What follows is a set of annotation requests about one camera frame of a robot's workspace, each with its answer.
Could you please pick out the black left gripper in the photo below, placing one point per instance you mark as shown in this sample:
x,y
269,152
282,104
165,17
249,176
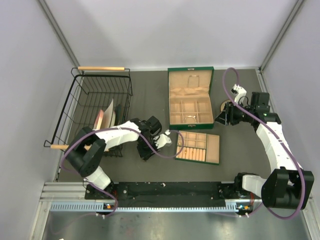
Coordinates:
x,y
145,154

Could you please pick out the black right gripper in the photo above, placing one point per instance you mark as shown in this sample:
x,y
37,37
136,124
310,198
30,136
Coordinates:
x,y
228,115

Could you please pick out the green jewelry tray insert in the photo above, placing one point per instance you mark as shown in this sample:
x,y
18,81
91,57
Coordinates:
x,y
198,147

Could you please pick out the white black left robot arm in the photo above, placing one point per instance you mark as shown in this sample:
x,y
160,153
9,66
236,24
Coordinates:
x,y
89,147

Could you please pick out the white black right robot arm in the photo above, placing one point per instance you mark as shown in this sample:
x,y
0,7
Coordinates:
x,y
288,186

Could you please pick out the green jewelry box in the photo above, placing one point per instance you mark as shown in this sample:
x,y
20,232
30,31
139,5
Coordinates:
x,y
189,98

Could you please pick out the beige ceramic bowl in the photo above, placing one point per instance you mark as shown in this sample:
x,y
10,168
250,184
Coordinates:
x,y
224,104

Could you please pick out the dark plate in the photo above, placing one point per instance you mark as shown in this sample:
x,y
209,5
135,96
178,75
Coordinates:
x,y
121,113

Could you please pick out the white plate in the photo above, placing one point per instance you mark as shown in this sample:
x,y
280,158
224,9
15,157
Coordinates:
x,y
109,116

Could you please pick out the pink rimmed plate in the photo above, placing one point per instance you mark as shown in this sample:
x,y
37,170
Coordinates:
x,y
100,120

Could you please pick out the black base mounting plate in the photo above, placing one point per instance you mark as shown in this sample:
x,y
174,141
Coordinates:
x,y
134,190

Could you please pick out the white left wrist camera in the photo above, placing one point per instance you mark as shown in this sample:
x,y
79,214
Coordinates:
x,y
163,140

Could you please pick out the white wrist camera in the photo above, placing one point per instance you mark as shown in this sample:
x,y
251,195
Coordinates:
x,y
239,93
163,140

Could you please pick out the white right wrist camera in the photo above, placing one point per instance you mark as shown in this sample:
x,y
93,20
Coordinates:
x,y
239,93

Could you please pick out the black wire basket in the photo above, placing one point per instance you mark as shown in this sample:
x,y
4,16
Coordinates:
x,y
91,90

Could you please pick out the grey slotted cable duct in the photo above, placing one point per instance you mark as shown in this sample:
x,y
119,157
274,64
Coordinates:
x,y
230,207

